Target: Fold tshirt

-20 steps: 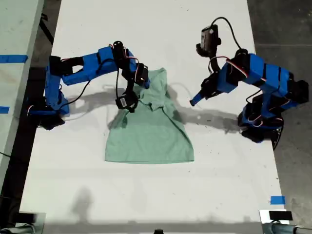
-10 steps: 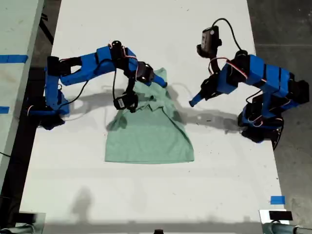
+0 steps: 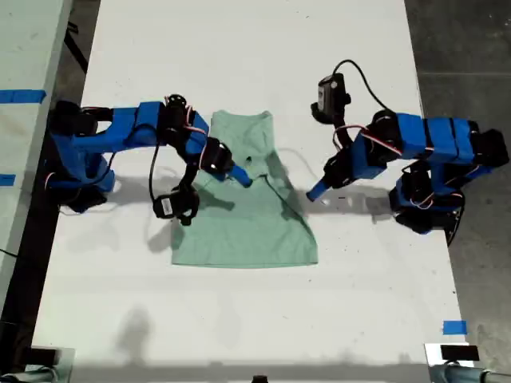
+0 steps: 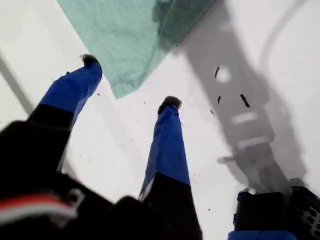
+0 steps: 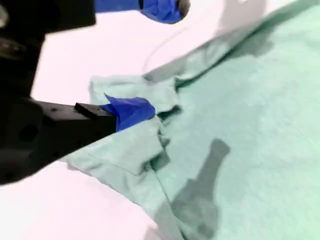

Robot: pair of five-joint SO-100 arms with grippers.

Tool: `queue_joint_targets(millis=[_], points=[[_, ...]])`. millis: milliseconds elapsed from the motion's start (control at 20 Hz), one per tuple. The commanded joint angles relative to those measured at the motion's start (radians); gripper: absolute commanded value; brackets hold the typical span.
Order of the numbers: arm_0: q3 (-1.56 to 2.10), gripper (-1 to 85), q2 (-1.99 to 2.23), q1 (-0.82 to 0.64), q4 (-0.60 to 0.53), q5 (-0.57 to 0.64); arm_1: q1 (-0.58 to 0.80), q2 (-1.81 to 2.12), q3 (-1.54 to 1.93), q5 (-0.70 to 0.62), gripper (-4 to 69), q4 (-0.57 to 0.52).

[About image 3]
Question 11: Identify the pale green T-shirt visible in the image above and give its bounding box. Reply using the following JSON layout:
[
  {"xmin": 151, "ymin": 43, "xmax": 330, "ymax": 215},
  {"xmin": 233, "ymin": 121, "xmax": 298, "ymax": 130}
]
[{"xmin": 170, "ymin": 110, "xmax": 320, "ymax": 267}]

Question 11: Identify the black camera cable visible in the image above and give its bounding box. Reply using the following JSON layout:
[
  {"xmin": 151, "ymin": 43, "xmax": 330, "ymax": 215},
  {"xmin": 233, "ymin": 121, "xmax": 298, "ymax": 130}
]
[
  {"xmin": 148, "ymin": 143, "xmax": 160, "ymax": 204},
  {"xmin": 333, "ymin": 59, "xmax": 390, "ymax": 115}
]

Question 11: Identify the grey tube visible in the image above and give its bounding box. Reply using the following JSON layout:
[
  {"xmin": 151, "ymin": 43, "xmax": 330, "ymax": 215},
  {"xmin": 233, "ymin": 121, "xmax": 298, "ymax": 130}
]
[
  {"xmin": 0, "ymin": 369, "xmax": 61, "ymax": 383},
  {"xmin": 429, "ymin": 363, "xmax": 511, "ymax": 383}
]

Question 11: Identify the black diagonal strut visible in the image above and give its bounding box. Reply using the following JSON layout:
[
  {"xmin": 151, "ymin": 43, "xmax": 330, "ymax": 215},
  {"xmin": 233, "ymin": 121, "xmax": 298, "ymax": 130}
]
[{"xmin": 63, "ymin": 22, "xmax": 89, "ymax": 75}]

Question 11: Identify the pale side table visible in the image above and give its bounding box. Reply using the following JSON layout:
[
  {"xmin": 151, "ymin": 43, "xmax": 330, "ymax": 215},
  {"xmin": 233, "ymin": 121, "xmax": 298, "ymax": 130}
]
[{"xmin": 0, "ymin": 0, "xmax": 73, "ymax": 308}]

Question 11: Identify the silver metal plate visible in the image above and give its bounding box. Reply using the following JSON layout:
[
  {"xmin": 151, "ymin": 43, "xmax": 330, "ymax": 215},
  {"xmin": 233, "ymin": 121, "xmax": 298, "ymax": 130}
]
[
  {"xmin": 422, "ymin": 342, "xmax": 482, "ymax": 369},
  {"xmin": 30, "ymin": 346, "xmax": 76, "ymax": 383}
]

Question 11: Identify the black table edge rail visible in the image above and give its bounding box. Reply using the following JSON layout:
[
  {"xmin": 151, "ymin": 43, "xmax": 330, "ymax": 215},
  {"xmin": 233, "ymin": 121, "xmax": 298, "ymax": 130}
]
[{"xmin": 0, "ymin": 109, "xmax": 79, "ymax": 374}]

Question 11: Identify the black camera box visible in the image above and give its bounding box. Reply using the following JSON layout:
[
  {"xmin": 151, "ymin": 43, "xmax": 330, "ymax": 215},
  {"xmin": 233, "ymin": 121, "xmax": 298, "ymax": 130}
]
[
  {"xmin": 153, "ymin": 185, "xmax": 200, "ymax": 227},
  {"xmin": 310, "ymin": 73, "xmax": 352, "ymax": 124}
]

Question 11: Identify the black camera stalk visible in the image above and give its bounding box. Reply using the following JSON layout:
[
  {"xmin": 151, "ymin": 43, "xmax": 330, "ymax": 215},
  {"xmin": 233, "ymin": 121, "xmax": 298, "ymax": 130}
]
[
  {"xmin": 333, "ymin": 115, "xmax": 355, "ymax": 151},
  {"xmin": 177, "ymin": 159, "xmax": 200, "ymax": 196}
]

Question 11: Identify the square blue tape piece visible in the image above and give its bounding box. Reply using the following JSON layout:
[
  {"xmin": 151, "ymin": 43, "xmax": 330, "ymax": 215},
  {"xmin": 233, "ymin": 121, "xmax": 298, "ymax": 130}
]
[{"xmin": 442, "ymin": 320, "xmax": 468, "ymax": 336}]

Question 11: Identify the long blue tape strip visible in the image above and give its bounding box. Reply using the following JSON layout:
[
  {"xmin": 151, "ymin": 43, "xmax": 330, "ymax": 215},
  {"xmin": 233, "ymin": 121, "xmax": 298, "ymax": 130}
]
[{"xmin": 0, "ymin": 89, "xmax": 48, "ymax": 105}]

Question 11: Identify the small black box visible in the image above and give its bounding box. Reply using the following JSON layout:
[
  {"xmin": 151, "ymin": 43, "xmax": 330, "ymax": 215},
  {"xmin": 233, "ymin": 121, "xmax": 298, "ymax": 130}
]
[
  {"xmin": 28, "ymin": 347, "xmax": 61, "ymax": 367},
  {"xmin": 440, "ymin": 345, "xmax": 480, "ymax": 362}
]

